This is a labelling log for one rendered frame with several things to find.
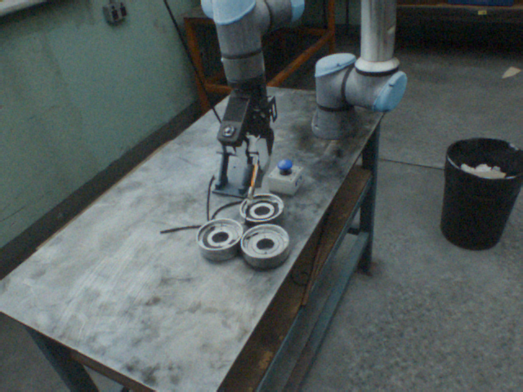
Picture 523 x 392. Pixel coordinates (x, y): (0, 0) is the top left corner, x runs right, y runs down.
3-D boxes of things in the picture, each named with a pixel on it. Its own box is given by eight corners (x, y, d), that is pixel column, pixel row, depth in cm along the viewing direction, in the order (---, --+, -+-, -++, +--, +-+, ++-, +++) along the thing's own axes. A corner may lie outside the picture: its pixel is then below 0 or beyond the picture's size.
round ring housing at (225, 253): (252, 250, 97) (251, 237, 94) (210, 269, 93) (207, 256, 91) (232, 225, 104) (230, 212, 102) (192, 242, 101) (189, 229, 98)
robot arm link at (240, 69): (252, 60, 75) (212, 60, 78) (257, 84, 78) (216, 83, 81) (267, 45, 81) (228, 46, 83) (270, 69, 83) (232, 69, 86)
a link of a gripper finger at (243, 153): (259, 160, 97) (258, 123, 91) (249, 175, 93) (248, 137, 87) (246, 158, 98) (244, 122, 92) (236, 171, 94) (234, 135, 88)
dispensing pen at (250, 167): (234, 224, 92) (250, 146, 90) (242, 222, 96) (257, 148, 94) (243, 226, 91) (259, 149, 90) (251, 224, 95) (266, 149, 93)
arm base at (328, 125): (322, 114, 146) (321, 86, 140) (365, 120, 140) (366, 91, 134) (305, 135, 136) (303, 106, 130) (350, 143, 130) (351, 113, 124)
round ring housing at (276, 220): (270, 201, 111) (269, 188, 108) (293, 222, 103) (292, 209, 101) (234, 217, 107) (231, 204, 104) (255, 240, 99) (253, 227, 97)
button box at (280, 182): (293, 196, 111) (292, 180, 108) (269, 190, 114) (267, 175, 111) (306, 179, 117) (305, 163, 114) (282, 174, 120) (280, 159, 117)
